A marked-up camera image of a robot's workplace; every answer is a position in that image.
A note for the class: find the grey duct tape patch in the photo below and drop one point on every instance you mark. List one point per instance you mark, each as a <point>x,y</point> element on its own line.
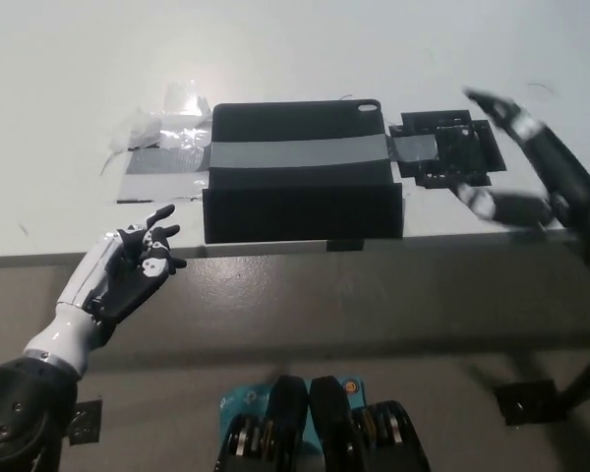
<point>167,161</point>

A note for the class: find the short grey tape piece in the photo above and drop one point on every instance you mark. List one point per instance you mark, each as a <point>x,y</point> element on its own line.
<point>415,149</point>

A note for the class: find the black tape piece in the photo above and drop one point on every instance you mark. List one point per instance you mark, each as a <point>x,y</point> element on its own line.
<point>345,244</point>

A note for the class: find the black box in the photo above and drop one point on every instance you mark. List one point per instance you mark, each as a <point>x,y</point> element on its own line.
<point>300,206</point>

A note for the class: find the teal circuit board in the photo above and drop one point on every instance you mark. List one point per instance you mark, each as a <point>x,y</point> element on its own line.
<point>241,398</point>

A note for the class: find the black stepped plastic plate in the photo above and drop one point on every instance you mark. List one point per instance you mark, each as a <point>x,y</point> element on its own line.
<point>464,157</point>

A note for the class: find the small black table bracket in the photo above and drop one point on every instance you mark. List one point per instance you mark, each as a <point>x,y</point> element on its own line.
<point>86,422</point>

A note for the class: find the large black table bracket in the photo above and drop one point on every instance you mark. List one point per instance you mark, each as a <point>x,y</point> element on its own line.
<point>531,400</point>

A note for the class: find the black table leg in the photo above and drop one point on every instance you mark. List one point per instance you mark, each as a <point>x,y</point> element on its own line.
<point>587,378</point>

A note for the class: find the grey tape strip across cover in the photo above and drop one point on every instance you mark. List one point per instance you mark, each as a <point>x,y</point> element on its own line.
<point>300,153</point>

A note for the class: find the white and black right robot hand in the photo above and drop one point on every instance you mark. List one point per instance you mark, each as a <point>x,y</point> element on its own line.
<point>555,167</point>

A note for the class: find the clear plastic wrap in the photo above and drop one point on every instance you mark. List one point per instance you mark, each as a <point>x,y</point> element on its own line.
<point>172,115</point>

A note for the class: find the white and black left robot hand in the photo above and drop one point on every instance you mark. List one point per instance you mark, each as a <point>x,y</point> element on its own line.
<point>128,275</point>

